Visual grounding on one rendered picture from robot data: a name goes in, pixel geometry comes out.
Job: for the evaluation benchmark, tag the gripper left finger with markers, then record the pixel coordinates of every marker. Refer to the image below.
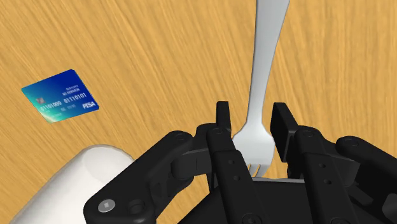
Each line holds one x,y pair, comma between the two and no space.
226,173

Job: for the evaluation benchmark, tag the silver fork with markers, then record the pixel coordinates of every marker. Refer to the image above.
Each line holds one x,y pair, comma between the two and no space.
263,77

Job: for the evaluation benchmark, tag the blue bank card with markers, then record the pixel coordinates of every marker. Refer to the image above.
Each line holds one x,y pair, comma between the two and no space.
59,96

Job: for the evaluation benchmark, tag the white cylinder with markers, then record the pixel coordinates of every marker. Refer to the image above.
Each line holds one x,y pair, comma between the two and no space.
62,192

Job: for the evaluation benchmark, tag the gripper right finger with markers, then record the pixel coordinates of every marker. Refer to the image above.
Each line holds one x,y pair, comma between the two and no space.
319,173

